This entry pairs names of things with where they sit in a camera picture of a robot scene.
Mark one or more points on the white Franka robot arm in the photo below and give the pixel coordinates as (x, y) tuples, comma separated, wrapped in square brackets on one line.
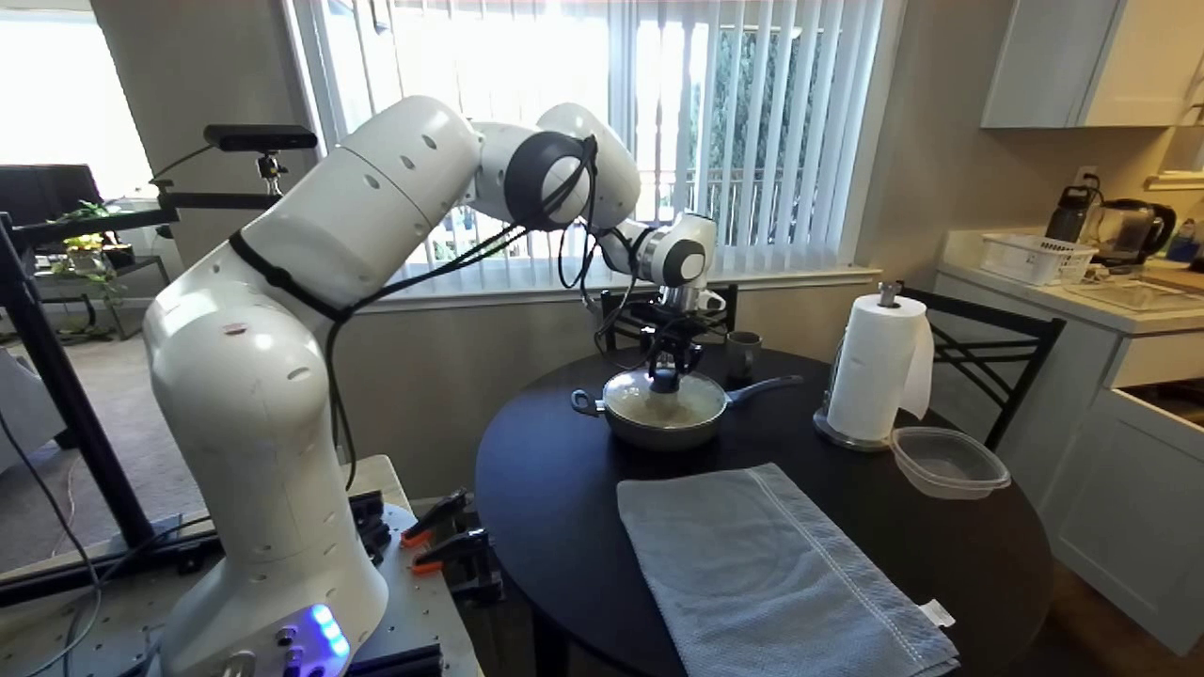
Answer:
[(265, 401)]

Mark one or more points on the metal paper towel holder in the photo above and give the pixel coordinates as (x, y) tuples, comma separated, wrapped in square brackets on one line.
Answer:
[(891, 291)]

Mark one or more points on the black coffee maker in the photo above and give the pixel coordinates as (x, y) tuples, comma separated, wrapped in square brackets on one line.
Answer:
[(1075, 208)]

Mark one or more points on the white paper towel roll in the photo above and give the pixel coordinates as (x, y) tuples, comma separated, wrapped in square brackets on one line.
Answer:
[(870, 369)]

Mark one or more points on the green potted plant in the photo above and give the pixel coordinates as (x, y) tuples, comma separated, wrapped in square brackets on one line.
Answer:
[(87, 258)]

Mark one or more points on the black cross-back chair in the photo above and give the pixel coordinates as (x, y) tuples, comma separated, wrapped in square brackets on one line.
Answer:
[(622, 314), (992, 350)]

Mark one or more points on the grey ceramic mug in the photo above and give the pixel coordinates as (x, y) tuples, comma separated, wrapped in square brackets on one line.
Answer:
[(740, 357)]

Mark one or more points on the white upper kitchen cabinet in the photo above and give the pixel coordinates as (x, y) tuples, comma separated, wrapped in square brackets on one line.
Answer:
[(1094, 62)]

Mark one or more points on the black orange-tipped clamp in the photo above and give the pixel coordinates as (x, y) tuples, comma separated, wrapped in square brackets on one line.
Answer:
[(448, 550), (439, 512)]

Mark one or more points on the black stereo camera bar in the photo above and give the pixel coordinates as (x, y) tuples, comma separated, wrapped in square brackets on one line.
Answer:
[(261, 137)]

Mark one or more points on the glass lid with black knob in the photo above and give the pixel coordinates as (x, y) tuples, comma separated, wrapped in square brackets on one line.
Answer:
[(691, 396)]

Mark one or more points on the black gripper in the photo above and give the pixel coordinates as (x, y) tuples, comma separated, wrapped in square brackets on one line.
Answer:
[(680, 327)]

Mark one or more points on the clear plastic food container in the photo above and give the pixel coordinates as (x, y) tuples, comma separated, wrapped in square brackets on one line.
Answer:
[(950, 460)]

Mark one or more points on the blue towel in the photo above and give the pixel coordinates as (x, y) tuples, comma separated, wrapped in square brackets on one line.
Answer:
[(775, 578)]

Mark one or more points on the grey pan with white interior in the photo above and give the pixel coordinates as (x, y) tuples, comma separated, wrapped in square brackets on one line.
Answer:
[(665, 429)]

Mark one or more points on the white kitchen counter unit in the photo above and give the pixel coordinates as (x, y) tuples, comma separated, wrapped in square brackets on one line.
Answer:
[(1130, 475)]

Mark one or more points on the small black box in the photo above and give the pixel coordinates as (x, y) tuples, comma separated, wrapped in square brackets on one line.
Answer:
[(372, 525)]

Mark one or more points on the robot mounting table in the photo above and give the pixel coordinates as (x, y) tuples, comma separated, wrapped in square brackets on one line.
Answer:
[(76, 627)]

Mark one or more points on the clear plastic storage bin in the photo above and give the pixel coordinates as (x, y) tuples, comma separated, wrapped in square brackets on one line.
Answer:
[(1038, 258)]

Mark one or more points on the black camera stand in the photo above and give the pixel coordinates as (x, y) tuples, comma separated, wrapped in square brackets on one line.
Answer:
[(76, 401)]

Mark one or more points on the white vertical window blinds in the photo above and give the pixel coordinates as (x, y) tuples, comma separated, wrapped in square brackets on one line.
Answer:
[(753, 127)]

